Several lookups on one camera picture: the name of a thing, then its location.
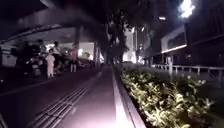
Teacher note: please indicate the tree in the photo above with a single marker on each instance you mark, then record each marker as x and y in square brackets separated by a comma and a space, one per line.
[116, 36]

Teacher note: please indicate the person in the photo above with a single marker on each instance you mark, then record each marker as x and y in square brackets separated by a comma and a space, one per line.
[50, 65]
[74, 59]

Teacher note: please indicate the pale kerb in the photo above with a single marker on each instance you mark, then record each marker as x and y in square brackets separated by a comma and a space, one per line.
[121, 103]

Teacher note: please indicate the grey paved path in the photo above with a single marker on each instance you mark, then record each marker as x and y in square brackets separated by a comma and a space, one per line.
[96, 106]

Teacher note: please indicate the low green hedge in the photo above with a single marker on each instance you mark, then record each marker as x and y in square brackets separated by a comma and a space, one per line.
[163, 96]

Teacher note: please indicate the group of people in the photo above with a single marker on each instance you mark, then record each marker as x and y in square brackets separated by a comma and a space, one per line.
[43, 56]

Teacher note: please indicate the tactile paving strip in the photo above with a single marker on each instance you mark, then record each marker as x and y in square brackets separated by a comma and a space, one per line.
[58, 110]

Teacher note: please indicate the overpass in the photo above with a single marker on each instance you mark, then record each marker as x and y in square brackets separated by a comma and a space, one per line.
[46, 23]

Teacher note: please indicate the metal railing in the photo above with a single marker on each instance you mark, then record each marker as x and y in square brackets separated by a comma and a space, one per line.
[190, 69]

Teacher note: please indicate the building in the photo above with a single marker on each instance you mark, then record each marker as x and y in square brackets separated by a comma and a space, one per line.
[193, 36]

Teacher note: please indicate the dark road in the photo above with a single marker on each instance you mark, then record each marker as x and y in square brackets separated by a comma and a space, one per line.
[30, 96]

